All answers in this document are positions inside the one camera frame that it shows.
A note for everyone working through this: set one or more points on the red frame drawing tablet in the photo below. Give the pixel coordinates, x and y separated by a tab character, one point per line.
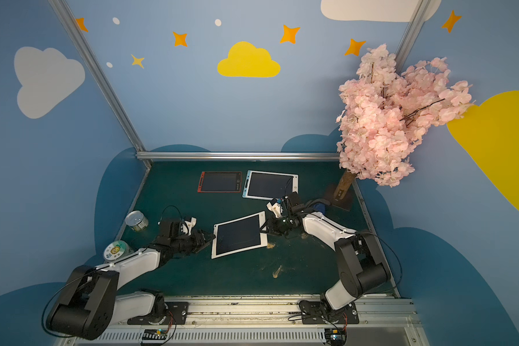
220	182

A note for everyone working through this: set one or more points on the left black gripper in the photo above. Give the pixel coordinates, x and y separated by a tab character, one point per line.
197	238

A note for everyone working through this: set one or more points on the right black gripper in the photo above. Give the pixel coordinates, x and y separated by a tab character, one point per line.
279	223

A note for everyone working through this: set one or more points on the dark square tree base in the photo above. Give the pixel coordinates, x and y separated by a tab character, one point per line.
339	198

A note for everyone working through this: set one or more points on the small circuit board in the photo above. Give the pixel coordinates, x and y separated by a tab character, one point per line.
153	337
334	337

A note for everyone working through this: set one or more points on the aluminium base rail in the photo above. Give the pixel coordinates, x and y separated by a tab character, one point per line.
275	320

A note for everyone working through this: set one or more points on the silver tin can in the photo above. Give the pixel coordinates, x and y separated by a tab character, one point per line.
136	221

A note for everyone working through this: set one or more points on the white frame drawing tablet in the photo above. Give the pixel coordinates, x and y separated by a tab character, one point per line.
239	235

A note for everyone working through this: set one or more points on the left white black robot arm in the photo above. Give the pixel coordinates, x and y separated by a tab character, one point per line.
89	301

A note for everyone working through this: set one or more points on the right small circuit board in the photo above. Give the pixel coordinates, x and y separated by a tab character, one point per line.
334	337

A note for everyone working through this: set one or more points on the white blue drawing tablet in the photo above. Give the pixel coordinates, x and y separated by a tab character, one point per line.
269	185

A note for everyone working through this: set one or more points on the blue wiping cloth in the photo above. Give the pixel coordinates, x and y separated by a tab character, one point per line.
318	205

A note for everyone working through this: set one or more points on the left small circuit board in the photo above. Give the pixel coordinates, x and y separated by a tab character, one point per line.
153	337

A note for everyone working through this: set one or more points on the pink cherry blossom tree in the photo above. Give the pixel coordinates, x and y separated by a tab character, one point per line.
387	114

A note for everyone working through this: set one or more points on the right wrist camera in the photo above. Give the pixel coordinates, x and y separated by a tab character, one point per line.
276	207

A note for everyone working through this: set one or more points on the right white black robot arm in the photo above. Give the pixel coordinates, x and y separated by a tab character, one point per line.
361	264

